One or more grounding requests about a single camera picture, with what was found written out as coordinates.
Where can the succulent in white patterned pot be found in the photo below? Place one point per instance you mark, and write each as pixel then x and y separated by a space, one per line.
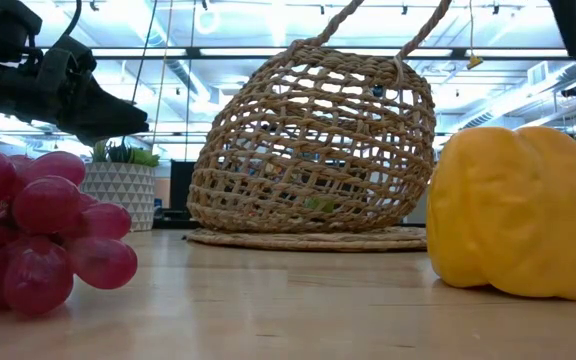
pixel 118 195

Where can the purple grape bunch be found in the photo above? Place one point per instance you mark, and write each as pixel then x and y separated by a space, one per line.
pixel 43 205

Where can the black monitor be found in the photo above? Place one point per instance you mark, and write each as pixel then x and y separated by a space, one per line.
pixel 182 185

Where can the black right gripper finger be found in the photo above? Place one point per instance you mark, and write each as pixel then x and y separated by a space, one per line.
pixel 568 25

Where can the black ceiling device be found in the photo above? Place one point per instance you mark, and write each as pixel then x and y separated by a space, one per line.
pixel 573 91

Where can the yellow bell pepper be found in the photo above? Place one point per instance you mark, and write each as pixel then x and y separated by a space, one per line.
pixel 518 210

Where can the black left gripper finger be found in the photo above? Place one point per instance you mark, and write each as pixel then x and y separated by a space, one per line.
pixel 108 120

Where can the white cabinet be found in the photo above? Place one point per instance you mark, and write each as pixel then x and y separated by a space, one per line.
pixel 418 210

